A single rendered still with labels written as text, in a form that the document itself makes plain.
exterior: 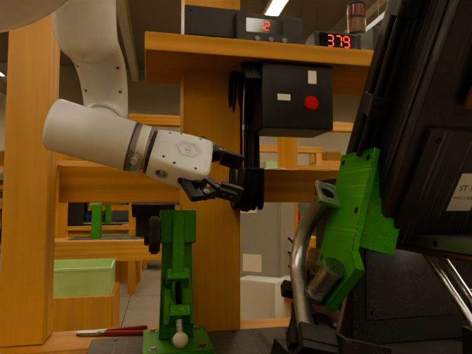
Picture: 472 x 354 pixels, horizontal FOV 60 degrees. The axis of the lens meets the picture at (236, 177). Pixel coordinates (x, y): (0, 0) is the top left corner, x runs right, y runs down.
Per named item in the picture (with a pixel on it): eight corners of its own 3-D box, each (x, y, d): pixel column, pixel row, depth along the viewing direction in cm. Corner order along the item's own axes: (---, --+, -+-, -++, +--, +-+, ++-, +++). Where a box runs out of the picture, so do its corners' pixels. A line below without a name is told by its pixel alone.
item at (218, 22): (249, 39, 94) (248, 10, 95) (184, 34, 91) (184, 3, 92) (242, 50, 101) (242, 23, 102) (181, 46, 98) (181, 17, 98)
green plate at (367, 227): (391, 288, 65) (418, 161, 67) (344, 276, 63) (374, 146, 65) (356, 275, 76) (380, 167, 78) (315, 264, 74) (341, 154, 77)
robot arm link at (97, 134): (130, 158, 74) (120, 178, 66) (55, 137, 72) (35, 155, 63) (141, 115, 71) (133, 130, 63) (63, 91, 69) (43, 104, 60)
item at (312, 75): (334, 130, 93) (333, 65, 94) (262, 126, 90) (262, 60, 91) (312, 138, 105) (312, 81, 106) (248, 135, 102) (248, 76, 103)
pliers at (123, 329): (147, 329, 98) (147, 324, 99) (146, 336, 93) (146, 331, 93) (79, 332, 96) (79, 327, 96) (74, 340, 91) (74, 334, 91)
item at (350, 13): (369, 17, 112) (369, 1, 112) (352, 15, 110) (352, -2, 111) (359, 24, 116) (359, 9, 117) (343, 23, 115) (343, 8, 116)
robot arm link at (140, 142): (128, 142, 62) (148, 148, 62) (141, 112, 69) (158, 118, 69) (120, 182, 67) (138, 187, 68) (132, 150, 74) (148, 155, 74)
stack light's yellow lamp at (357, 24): (369, 33, 111) (369, 17, 112) (352, 31, 110) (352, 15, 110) (360, 40, 116) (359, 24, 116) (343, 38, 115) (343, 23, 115)
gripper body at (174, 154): (141, 151, 62) (211, 171, 64) (154, 116, 70) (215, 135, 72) (133, 185, 67) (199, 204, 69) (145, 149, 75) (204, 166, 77)
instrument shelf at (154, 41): (510, 77, 103) (509, 61, 103) (144, 49, 84) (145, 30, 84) (440, 101, 127) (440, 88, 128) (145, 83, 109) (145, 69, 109)
